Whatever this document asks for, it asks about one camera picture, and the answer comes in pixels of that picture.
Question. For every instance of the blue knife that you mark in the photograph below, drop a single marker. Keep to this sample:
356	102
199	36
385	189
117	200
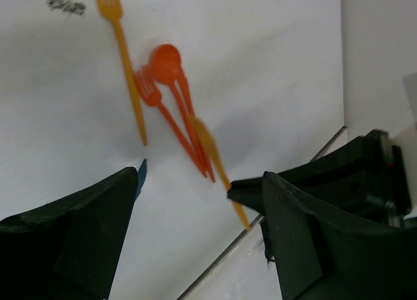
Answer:
141	175

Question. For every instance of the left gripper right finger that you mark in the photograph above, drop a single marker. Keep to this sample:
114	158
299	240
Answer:
323	252

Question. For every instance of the orange spoon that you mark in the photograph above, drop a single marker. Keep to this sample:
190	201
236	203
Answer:
166	67

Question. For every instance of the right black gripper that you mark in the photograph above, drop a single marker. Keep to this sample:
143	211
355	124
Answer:
374	187

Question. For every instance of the yellow fork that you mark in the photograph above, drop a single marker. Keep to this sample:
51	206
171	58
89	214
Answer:
112	11

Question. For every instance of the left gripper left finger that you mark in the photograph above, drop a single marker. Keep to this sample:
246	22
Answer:
69	248

